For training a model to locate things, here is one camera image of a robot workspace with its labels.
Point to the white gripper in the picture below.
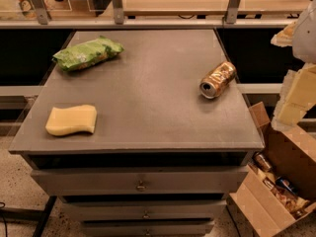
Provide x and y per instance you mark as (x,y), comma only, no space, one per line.
(306,39)

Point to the yellow sponge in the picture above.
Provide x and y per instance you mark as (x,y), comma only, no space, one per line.
(71,120)

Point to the green rice chip bag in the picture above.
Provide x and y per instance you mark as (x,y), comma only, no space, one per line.
(87,54)

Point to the gold soda can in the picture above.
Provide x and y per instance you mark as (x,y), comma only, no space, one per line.
(215,81)

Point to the blue can in box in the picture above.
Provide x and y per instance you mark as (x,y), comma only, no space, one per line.
(286,184)

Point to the cardboard box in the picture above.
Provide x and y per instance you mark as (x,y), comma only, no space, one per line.
(293,156)

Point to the snack packet in box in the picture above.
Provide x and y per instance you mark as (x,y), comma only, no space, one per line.
(293,204)

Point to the grey drawer cabinet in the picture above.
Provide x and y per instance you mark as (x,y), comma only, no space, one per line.
(153,125)

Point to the top drawer knob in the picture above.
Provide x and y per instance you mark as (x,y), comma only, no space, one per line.
(141,187)

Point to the metal shelf rail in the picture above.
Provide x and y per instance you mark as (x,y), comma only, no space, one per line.
(146,23)

